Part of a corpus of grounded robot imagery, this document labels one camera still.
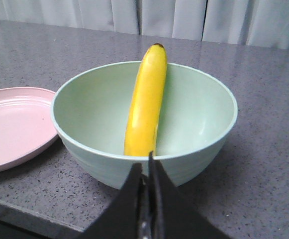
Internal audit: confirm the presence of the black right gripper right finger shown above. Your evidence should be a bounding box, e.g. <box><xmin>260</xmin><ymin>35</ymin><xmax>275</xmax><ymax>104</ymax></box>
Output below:
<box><xmin>148</xmin><ymin>151</ymin><xmax>229</xmax><ymax>239</ymax></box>

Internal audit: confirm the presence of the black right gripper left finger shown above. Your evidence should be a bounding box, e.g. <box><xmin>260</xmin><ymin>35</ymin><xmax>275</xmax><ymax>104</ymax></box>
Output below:
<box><xmin>78</xmin><ymin>163</ymin><xmax>142</xmax><ymax>239</ymax></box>

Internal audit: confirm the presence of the yellow banana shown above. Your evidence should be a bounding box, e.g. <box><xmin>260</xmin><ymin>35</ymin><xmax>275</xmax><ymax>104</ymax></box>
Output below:
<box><xmin>124</xmin><ymin>43</ymin><xmax>167</xmax><ymax>156</ymax></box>

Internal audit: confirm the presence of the green bowl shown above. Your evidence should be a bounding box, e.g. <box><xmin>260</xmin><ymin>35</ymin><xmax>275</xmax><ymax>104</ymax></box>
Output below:
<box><xmin>51</xmin><ymin>61</ymin><xmax>238</xmax><ymax>189</ymax></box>

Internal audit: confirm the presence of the pink plate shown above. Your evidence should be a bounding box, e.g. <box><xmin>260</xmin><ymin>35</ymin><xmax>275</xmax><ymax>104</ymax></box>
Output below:
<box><xmin>0</xmin><ymin>87</ymin><xmax>58</xmax><ymax>172</ymax></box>

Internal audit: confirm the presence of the white curtain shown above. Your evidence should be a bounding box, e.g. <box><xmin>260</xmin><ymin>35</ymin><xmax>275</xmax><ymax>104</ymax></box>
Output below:
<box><xmin>0</xmin><ymin>0</ymin><xmax>289</xmax><ymax>49</ymax></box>

